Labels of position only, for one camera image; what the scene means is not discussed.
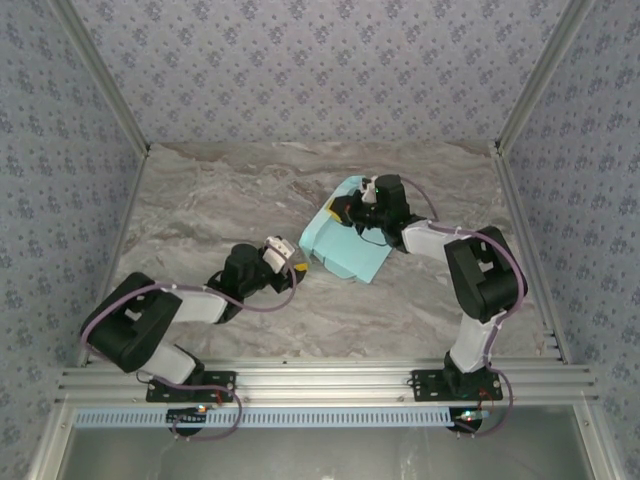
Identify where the long aluminium mounting rail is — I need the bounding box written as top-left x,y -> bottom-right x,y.
55,363 -> 600,405

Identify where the aluminium corner post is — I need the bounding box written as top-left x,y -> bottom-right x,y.
493,0 -> 597,152
48,0 -> 152,154

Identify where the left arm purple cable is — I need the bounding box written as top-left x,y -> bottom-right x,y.
79,262 -> 300,351

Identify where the light teal paper box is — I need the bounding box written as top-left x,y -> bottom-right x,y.
298,174 -> 395,286

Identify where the grey metal sheet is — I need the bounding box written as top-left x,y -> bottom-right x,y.
29,404 -> 617,480

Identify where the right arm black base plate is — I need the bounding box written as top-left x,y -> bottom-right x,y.
410,368 -> 503,404

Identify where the slotted pale blue cable duct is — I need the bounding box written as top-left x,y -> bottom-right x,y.
73,405 -> 484,429

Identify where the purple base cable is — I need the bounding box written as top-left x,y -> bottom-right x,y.
455,369 -> 515,439
169,384 -> 245,444

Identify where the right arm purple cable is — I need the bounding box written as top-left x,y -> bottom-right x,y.
399,177 -> 530,374

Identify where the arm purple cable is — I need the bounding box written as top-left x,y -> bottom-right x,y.
399,177 -> 530,374
79,262 -> 300,351

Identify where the aluminium side rail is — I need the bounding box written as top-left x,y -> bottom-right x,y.
77,144 -> 152,367
490,143 -> 572,365

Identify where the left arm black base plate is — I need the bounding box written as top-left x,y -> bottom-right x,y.
145,370 -> 237,404

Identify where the small black controller board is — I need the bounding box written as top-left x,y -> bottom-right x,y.
166,405 -> 209,432
448,406 -> 487,434

